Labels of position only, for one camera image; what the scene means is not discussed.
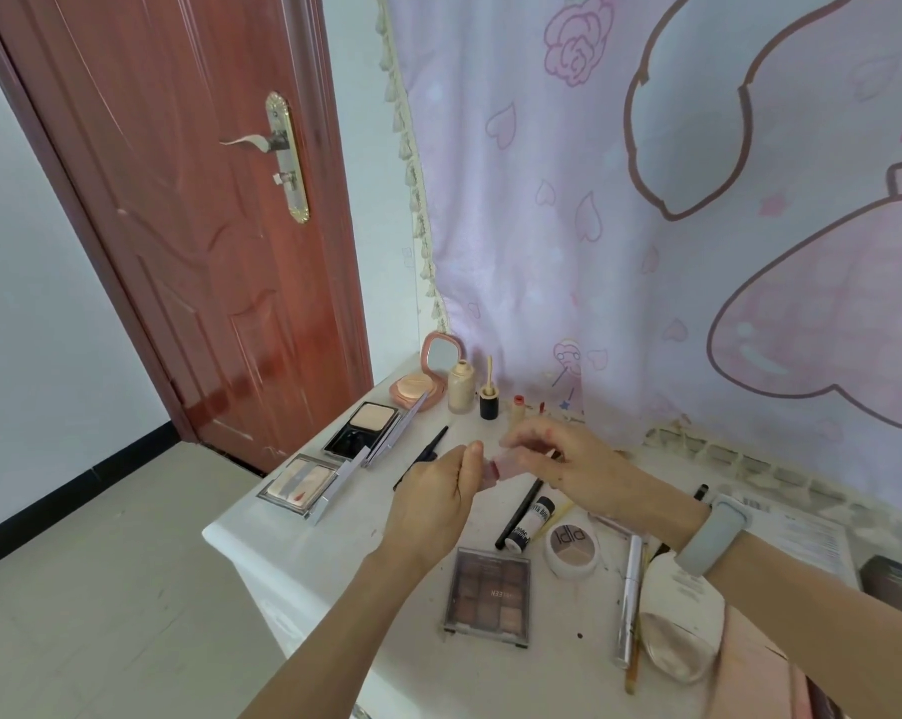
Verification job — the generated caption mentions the white oval compact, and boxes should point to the white oval compact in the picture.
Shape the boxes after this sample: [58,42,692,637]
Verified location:
[637,545,725,686]

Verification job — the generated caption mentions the small black white bottle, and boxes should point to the small black white bottle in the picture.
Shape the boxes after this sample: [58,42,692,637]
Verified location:
[504,495,557,555]

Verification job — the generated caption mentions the black pen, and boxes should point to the black pen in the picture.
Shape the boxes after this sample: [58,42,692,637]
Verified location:
[648,482,712,562]

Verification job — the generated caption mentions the black foundation bottle cap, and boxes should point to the black foundation bottle cap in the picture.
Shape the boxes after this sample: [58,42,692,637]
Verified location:
[479,355,500,421]

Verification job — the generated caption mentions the beige foundation bottle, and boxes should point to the beige foundation bottle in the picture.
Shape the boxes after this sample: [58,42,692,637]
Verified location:
[447,359,476,416]

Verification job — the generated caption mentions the dark grey palette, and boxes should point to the dark grey palette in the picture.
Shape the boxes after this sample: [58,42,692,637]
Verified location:
[321,392,434,466]

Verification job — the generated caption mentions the paper instruction sheet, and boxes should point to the paper instruction sheet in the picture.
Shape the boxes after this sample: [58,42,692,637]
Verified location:
[723,489,860,585]

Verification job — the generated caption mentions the person's left forearm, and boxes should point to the person's left forearm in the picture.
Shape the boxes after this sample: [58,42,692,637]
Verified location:
[237,549,422,719]

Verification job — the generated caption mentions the silver square palette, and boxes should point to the silver square palette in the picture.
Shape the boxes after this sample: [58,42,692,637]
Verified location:
[255,452,370,526]

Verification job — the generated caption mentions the pink lip gloss tube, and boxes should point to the pink lip gloss tube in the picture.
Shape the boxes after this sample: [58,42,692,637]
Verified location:
[483,448,527,491]

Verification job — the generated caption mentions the white smartwatch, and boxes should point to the white smartwatch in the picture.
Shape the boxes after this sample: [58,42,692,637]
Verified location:
[672,493,753,579]

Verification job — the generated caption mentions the brass door handle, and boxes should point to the brass door handle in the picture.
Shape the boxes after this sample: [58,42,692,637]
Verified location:
[219,91,311,226]

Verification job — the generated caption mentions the silver mascara tube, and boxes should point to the silver mascara tube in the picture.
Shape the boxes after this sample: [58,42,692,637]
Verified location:
[612,534,644,671]

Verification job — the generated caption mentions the orange brown eyeshadow palette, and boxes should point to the orange brown eyeshadow palette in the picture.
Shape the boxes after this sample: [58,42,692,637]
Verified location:
[443,545,533,650]

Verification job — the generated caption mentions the person's right hand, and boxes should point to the person's right hand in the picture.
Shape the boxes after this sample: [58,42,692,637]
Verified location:
[499,422,710,551]

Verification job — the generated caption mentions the black eyeliner pencil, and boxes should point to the black eyeliner pencil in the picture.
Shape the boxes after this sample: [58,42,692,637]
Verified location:
[494,478,546,553]

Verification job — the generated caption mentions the black eyeliner pencils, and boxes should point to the black eyeliner pencils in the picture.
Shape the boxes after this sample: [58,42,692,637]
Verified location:
[392,425,450,491]

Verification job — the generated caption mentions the brown wooden door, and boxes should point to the brown wooden door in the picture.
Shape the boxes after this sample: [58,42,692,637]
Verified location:
[0,0,375,472]

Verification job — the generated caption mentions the person's left hand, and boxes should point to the person's left hand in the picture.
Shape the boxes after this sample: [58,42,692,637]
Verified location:
[379,439,486,574]

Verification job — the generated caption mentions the white table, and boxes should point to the white table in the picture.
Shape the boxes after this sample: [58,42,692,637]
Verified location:
[201,351,902,719]

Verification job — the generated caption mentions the dark foundation box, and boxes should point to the dark foundation box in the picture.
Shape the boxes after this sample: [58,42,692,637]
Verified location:
[858,554,902,626]

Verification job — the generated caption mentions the round white powder compact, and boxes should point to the round white powder compact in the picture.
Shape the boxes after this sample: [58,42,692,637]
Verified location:
[544,519,601,579]

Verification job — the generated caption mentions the pink cushion compact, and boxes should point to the pink cushion compact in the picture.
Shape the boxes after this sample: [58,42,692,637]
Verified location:
[389,330,464,412]

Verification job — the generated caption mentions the person's right forearm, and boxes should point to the person's right forearm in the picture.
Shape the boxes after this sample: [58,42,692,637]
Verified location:
[708,530,902,719]

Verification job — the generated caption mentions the lilac cartoon cloth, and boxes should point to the lilac cartoon cloth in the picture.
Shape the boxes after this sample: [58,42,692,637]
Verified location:
[375,0,902,517]

